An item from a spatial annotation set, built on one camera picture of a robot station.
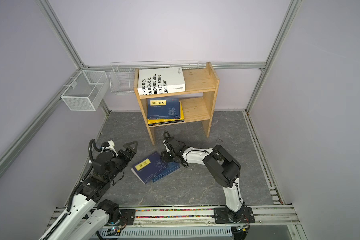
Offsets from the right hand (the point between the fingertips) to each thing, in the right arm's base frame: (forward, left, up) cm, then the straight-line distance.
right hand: (163, 158), depth 93 cm
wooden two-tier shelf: (+32, -22, +19) cm, 44 cm away
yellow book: (+13, -2, +21) cm, 25 cm away
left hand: (-5, +10, +20) cm, 23 cm away
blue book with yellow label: (-8, +9, +2) cm, 12 cm away
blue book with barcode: (+19, -2, +25) cm, 32 cm away
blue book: (-5, -7, -1) cm, 8 cm away
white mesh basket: (+38, +53, +23) cm, 69 cm away
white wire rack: (+44, +27, +33) cm, 61 cm away
